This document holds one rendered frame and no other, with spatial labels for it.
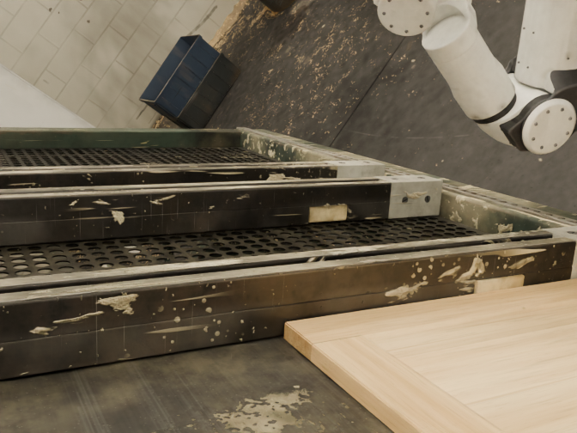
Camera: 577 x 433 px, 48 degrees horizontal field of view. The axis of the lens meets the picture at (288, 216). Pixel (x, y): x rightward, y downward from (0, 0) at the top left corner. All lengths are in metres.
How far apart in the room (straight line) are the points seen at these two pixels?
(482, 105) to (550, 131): 0.10
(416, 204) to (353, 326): 0.63
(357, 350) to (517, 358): 0.15
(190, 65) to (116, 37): 1.09
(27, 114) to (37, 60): 1.44
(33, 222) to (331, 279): 0.48
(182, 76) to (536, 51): 4.11
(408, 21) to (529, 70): 0.22
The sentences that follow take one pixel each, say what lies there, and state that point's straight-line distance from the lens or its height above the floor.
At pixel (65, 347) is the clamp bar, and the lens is 0.61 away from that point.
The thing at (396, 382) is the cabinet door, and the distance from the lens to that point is 0.58.
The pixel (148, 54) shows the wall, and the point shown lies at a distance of 5.89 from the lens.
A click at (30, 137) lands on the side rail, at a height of 1.43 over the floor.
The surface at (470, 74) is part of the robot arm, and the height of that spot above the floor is 1.26.
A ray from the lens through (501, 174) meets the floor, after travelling 2.60.
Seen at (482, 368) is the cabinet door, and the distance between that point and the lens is 0.64.
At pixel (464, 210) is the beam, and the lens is 1.27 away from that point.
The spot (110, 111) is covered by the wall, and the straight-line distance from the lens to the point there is 5.85.
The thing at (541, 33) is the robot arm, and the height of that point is 1.22.
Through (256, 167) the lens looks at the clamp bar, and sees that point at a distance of 1.29.
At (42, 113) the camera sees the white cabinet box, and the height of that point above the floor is 1.05.
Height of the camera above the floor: 1.75
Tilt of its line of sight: 31 degrees down
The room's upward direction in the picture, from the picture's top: 54 degrees counter-clockwise
